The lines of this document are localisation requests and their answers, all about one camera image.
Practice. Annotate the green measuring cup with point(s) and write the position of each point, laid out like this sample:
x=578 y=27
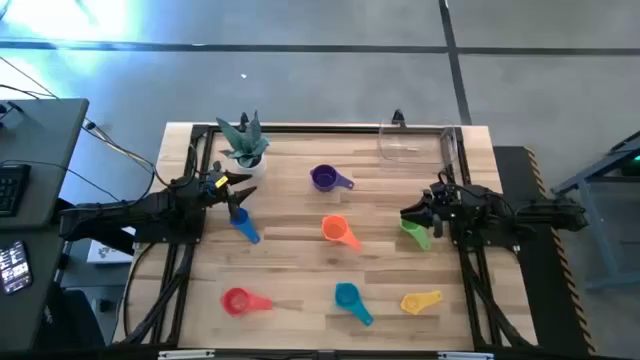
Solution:
x=421 y=238

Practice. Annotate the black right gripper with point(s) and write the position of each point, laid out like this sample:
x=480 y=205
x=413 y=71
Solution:
x=442 y=202

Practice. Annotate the clear plastic basket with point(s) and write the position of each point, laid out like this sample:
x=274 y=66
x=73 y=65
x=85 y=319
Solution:
x=400 y=150

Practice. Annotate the black keyboard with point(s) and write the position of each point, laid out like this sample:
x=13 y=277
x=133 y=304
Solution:
x=12 y=190

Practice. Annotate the red measuring cup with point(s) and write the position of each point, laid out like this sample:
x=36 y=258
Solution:
x=237 y=301

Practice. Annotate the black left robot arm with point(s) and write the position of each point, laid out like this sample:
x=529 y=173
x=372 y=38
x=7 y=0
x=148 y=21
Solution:
x=140 y=210

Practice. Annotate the purple measuring cup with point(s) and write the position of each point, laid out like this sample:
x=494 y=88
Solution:
x=325 y=177

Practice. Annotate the black clamp knob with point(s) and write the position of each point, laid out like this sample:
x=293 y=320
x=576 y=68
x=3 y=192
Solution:
x=398 y=118
x=243 y=121

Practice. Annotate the yellow measuring cup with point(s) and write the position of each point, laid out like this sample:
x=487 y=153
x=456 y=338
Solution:
x=414 y=303

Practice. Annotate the white plant pot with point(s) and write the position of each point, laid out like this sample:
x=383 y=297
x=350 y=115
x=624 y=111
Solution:
x=258 y=166

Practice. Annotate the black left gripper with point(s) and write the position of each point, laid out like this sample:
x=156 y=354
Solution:
x=217 y=187

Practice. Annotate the blue metal cart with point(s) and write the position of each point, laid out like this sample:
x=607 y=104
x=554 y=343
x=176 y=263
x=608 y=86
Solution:
x=595 y=235

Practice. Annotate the black smartphone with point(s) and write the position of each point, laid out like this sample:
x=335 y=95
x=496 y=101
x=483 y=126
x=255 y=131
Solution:
x=14 y=267

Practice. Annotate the black office chair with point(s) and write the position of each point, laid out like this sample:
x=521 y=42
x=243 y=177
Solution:
x=75 y=320

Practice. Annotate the black hazard-striped floor mat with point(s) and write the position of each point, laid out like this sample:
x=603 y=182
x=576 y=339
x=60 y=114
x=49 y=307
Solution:
x=535 y=280

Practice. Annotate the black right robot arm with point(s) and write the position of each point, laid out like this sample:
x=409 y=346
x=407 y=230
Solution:
x=500 y=210

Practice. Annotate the green succulent plant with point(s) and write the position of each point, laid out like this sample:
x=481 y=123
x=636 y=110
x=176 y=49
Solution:
x=245 y=142

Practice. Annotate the teal measuring cup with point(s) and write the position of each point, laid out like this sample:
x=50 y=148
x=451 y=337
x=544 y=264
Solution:
x=347 y=296

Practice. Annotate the blue measuring cup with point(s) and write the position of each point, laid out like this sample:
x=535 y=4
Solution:
x=248 y=229

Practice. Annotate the grey desk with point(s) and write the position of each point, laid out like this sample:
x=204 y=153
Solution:
x=40 y=140

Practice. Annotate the white paper box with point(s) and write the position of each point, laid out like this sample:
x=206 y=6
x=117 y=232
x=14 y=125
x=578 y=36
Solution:
x=107 y=252

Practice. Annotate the orange measuring cup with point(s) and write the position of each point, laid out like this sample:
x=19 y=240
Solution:
x=335 y=229

